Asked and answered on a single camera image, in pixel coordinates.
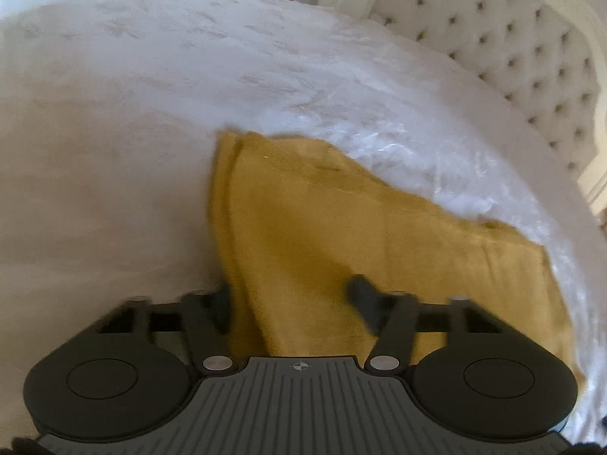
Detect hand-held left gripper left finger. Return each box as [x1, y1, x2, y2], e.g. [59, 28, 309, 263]
[97, 281, 237, 374]

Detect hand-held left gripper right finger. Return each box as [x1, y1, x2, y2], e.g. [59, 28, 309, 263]
[345, 273, 504, 374]

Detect yellow knit sweater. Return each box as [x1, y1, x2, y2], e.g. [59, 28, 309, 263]
[208, 130, 588, 392]

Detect white patterned bedspread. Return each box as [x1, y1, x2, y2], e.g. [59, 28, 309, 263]
[0, 0, 607, 455]

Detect beige tufted headboard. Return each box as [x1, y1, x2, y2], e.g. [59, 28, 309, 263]
[317, 0, 607, 231]

